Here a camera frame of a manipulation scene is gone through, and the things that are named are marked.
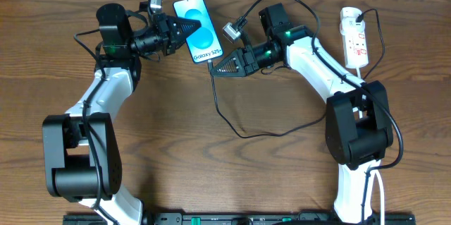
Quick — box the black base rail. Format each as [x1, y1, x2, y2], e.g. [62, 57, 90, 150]
[62, 211, 416, 225]

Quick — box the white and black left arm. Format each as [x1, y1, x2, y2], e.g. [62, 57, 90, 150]
[42, 2, 202, 224]

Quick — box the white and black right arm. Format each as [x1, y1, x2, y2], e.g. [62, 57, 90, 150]
[210, 4, 393, 224]

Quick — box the white power strip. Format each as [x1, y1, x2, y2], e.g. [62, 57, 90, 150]
[340, 7, 369, 68]

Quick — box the blue Galaxy smartphone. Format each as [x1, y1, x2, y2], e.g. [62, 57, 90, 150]
[173, 0, 223, 63]

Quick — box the black charging cable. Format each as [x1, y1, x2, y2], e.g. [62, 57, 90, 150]
[206, 8, 386, 139]

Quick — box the white charger adapter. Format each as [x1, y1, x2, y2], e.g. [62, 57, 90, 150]
[340, 17, 366, 35]

